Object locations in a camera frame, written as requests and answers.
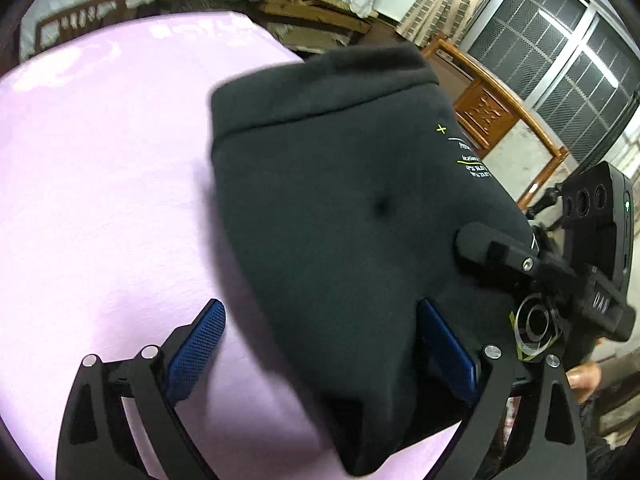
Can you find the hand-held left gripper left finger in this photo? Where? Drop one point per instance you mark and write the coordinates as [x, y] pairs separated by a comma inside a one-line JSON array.
[[197, 350]]

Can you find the person's right hand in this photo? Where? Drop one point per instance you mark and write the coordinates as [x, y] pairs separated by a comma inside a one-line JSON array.
[[582, 380]]

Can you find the checked beige curtain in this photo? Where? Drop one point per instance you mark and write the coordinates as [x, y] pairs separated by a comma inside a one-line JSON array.
[[445, 0]]

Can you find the stack of wooden planks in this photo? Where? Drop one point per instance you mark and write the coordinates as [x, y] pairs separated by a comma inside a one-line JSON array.
[[320, 20]]

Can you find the carved wooden armchair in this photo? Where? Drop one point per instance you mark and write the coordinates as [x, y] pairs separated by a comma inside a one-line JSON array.
[[487, 110]]

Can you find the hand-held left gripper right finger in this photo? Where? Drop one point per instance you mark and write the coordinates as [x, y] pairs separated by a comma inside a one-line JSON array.
[[445, 345]]

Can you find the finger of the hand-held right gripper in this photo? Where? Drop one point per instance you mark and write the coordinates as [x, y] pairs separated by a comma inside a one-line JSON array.
[[480, 245], [550, 210]]

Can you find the black hooded jacket yellow zipper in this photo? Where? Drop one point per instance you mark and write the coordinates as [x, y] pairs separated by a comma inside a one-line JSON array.
[[350, 210]]

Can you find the dark wooden chair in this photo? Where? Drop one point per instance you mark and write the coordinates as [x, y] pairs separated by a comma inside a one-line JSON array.
[[45, 25]]

